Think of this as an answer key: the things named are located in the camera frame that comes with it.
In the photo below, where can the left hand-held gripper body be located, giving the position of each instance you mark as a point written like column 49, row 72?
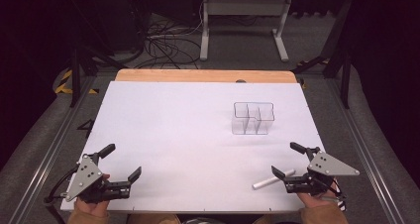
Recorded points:
column 84, row 177

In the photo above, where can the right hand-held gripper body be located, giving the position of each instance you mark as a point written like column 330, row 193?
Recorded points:
column 327, row 167

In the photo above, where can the white chalk stick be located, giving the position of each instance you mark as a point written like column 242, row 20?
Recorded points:
column 273, row 179

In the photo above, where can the clear acrylic divided organizer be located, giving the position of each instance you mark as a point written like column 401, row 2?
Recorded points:
column 252, row 118

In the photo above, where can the person's left hand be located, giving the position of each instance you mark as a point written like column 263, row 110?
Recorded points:
column 95, row 208

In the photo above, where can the person's right hand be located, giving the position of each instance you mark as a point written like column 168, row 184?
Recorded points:
column 313, row 201

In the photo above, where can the yellow black hazard tape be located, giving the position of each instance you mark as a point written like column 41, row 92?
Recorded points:
column 66, row 85

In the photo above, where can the black metal stand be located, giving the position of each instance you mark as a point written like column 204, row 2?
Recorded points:
column 77, row 72
column 345, row 68

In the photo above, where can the dark computer tower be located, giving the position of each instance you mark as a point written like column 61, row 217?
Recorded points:
column 127, row 19

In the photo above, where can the aluminium floor rail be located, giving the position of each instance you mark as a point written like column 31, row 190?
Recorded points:
column 49, row 151
column 361, row 144

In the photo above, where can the white metal stand frame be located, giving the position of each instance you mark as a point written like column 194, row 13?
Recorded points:
column 244, row 7

